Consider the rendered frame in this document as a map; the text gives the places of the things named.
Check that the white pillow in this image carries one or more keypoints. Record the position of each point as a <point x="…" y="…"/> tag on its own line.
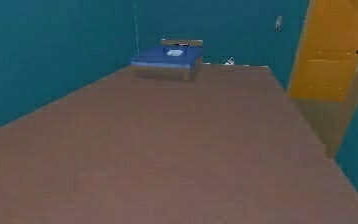
<point x="174" y="52"/>

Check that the small white object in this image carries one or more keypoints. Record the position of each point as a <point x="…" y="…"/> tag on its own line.
<point x="230" y="61"/>

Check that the yellow room door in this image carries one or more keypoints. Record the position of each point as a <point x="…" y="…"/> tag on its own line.
<point x="330" y="53"/>

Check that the blue bed with wooden frame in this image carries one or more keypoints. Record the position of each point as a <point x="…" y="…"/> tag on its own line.
<point x="167" y="63"/>

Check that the grey wall switch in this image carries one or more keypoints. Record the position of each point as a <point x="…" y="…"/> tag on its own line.
<point x="278" y="23"/>

